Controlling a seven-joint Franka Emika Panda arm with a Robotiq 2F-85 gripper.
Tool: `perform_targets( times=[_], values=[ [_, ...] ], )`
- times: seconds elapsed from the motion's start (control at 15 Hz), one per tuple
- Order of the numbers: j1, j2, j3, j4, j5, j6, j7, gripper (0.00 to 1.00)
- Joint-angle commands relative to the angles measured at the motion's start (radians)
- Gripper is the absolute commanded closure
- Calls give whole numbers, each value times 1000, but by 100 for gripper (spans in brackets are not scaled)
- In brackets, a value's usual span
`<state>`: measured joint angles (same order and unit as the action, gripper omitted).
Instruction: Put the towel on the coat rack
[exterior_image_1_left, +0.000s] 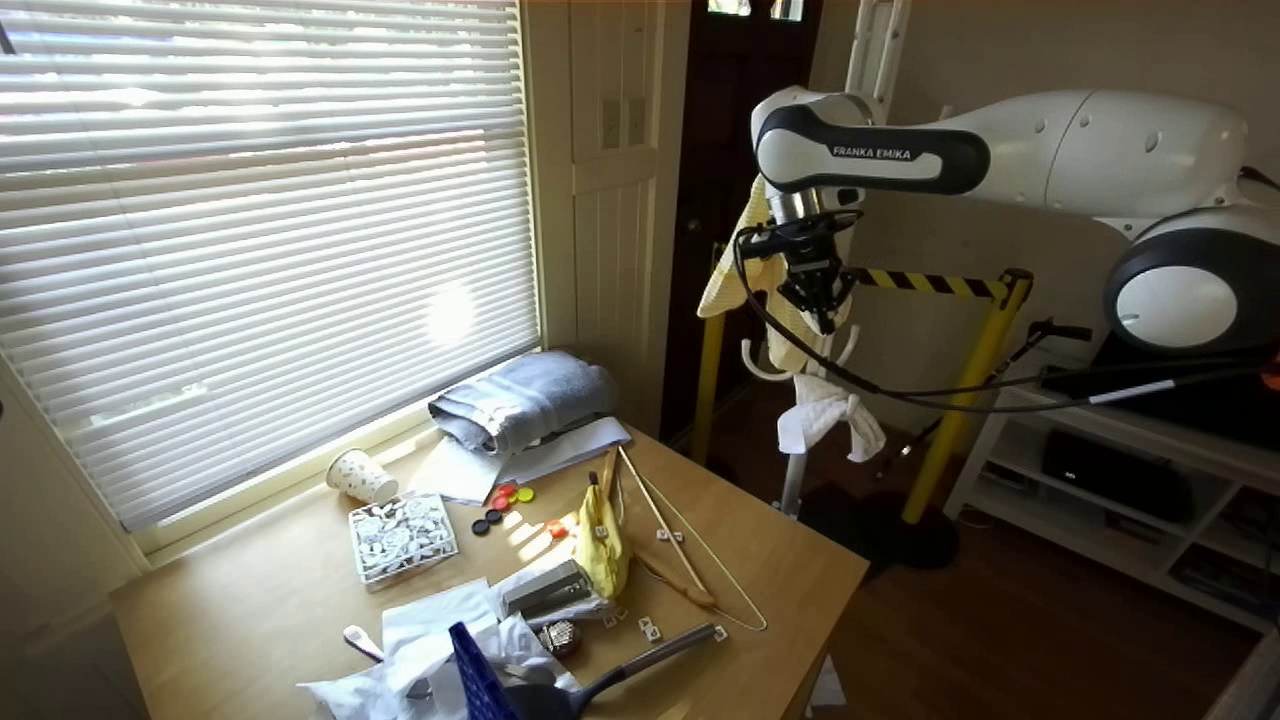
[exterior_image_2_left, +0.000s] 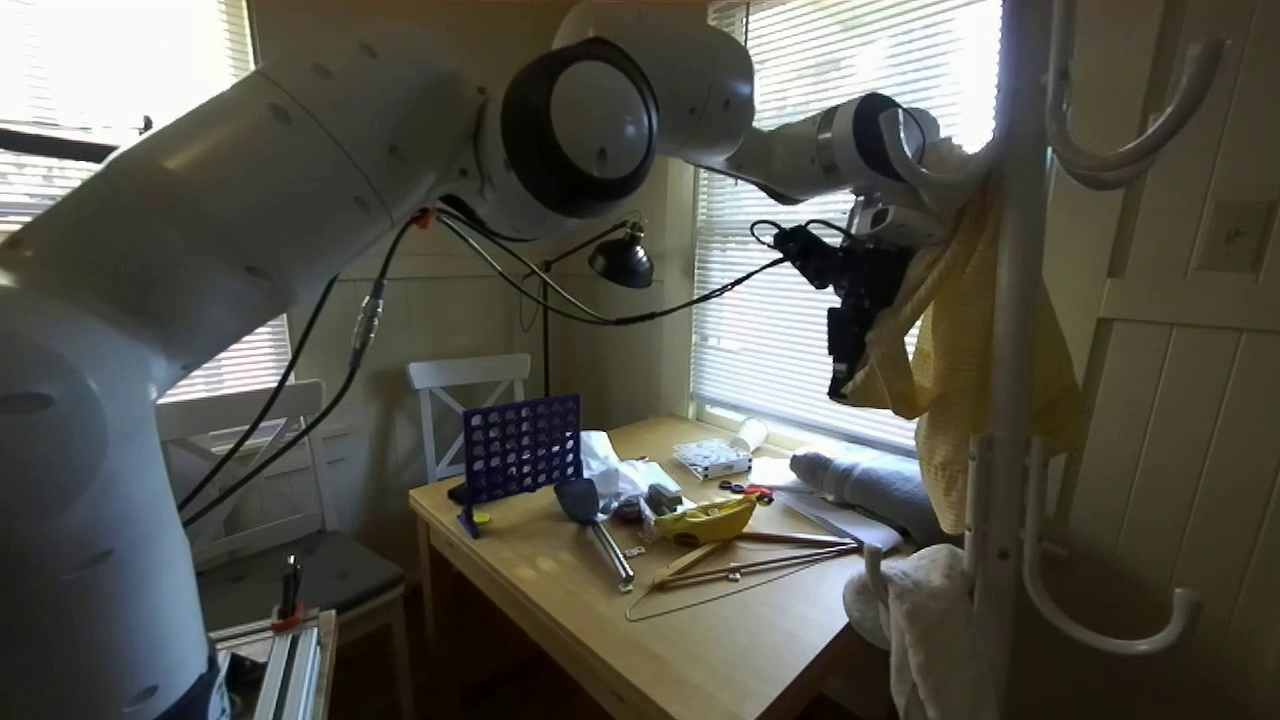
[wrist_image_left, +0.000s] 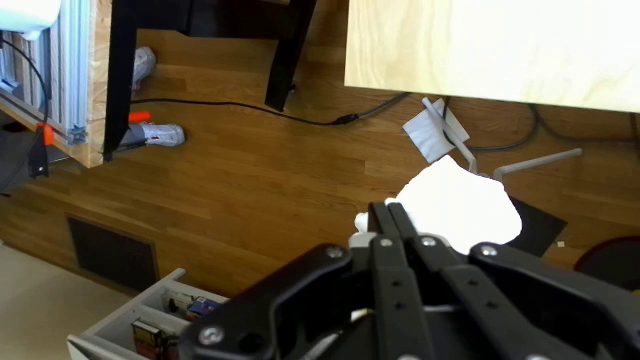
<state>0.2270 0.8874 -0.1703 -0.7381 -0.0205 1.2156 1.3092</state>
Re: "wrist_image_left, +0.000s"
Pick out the white grey plastic object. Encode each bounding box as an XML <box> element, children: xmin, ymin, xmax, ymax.
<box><xmin>130</xmin><ymin>44</ymin><xmax>161</xmax><ymax>95</ymax></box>

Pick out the orange grey hand tool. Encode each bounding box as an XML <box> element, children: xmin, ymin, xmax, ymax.
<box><xmin>121</xmin><ymin>109</ymin><xmax>189</xmax><ymax>151</ymax></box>

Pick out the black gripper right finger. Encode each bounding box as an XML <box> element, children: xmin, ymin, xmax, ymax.
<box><xmin>388</xmin><ymin>202</ymin><xmax>640</xmax><ymax>360</ymax></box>

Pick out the dark floor vent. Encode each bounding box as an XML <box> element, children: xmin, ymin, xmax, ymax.
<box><xmin>66</xmin><ymin>214</ymin><xmax>163</xmax><ymax>297</ymax></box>

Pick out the long black floor cable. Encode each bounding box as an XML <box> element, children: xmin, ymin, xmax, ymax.
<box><xmin>128</xmin><ymin>92</ymin><xmax>413</xmax><ymax>128</ymax></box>

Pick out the white cloth on rack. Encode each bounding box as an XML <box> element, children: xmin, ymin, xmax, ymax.
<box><xmin>387</xmin><ymin>155</ymin><xmax>527</xmax><ymax>256</ymax></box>

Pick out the black round post base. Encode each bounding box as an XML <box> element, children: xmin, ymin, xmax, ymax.
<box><xmin>576</xmin><ymin>236</ymin><xmax>640</xmax><ymax>293</ymax></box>

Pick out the orange black bar clamp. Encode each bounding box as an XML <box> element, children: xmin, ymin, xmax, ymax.
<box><xmin>28</xmin><ymin>121</ymin><xmax>59</xmax><ymax>180</ymax></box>

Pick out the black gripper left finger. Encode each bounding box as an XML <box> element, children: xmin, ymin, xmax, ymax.
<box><xmin>179</xmin><ymin>202</ymin><xmax>428</xmax><ymax>360</ymax></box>

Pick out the black furniture frame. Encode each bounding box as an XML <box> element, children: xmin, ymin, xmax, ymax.
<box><xmin>103</xmin><ymin>0</ymin><xmax>319</xmax><ymax>162</ymax></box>

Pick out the black square floor plate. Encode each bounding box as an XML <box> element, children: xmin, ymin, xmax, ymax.
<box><xmin>509</xmin><ymin>196</ymin><xmax>569</xmax><ymax>259</ymax></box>

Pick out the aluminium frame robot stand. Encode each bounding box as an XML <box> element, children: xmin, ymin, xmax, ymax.
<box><xmin>0</xmin><ymin>0</ymin><xmax>115</xmax><ymax>170</ymax></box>

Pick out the white open drawer box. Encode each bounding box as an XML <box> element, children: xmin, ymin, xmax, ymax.
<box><xmin>66</xmin><ymin>268</ymin><xmax>232</xmax><ymax>360</ymax></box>

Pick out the looped black floor cable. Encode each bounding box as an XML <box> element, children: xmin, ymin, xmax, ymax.
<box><xmin>466</xmin><ymin>102</ymin><xmax>640</xmax><ymax>156</ymax></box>

